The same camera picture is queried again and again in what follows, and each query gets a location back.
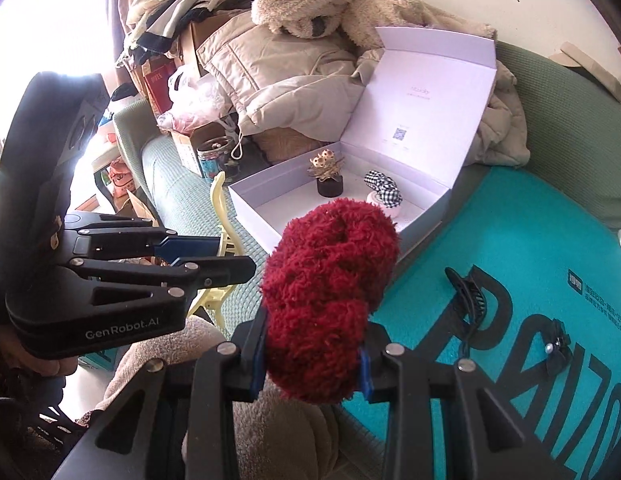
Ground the cream yellow hair claw clip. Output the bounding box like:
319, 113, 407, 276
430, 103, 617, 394
188, 171, 244, 333

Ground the red fluffy scrunchie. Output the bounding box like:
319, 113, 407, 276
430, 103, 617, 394
260, 198, 399, 404

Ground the black wide hair band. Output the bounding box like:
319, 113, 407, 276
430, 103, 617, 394
316, 174, 343, 198

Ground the bear decorated hair clip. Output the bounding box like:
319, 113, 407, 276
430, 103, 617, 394
308, 148, 342, 182

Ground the pink round cosmetic compact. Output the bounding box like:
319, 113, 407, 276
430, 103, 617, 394
366, 191, 402, 219

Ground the black white gingham scrunchie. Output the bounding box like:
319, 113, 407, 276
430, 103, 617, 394
364, 169, 403, 207

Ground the person's left hand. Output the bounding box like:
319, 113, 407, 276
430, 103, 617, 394
0, 325, 78, 377

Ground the tin can with lid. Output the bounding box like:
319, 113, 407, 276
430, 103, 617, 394
196, 136, 234, 181

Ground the black hair claw clip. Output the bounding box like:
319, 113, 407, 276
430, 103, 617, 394
445, 268, 487, 330

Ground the black lace pearl hair bow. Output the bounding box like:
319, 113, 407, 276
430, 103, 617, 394
541, 318, 573, 377

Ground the pink plastic bag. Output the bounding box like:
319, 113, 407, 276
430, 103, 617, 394
156, 65, 232, 134

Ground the teal bubble mailer bag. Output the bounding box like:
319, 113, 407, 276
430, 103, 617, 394
373, 168, 621, 479

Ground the beige puffer jacket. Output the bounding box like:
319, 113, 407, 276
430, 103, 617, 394
195, 8, 532, 168

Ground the white open gift box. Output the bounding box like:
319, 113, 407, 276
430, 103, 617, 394
228, 26, 499, 264

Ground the cream fleece bear garment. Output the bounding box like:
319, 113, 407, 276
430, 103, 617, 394
251, 0, 497, 50

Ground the green quilted bed cover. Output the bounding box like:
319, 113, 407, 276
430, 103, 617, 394
112, 41, 621, 461

